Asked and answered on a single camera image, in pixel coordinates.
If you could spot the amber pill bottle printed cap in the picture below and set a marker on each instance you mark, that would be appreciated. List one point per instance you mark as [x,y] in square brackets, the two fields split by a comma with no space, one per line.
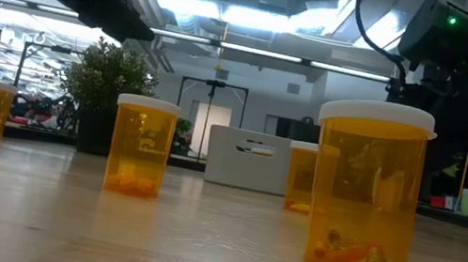
[363,195]

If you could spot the black tripod stand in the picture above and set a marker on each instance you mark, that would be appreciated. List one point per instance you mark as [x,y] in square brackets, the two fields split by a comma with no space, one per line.
[215,83]

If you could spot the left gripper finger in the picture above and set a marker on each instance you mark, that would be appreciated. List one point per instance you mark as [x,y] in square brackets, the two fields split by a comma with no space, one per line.
[131,18]
[117,30]

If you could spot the long white light bar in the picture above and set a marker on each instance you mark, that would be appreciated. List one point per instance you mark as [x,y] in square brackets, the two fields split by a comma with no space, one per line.
[257,51]

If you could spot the yellow pole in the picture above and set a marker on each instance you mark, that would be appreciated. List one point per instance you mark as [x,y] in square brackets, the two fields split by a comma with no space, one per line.
[463,179]

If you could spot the red box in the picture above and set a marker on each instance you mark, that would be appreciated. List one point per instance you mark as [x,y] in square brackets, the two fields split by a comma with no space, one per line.
[436,201]

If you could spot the broad-leaf potted plant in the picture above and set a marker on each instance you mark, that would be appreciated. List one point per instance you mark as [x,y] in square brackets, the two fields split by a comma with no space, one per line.
[451,169]

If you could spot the black cabinet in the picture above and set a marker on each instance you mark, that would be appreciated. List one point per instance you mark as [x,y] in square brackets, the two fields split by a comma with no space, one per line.
[296,129]

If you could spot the small background plant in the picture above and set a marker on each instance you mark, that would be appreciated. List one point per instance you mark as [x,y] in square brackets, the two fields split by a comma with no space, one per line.
[183,129]

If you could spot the bushy potted plant black pot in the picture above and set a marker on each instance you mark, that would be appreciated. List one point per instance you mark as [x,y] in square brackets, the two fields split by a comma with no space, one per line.
[104,81]

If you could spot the pale grey plastic basket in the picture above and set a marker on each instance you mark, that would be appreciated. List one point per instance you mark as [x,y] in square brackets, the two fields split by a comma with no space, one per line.
[228,168]

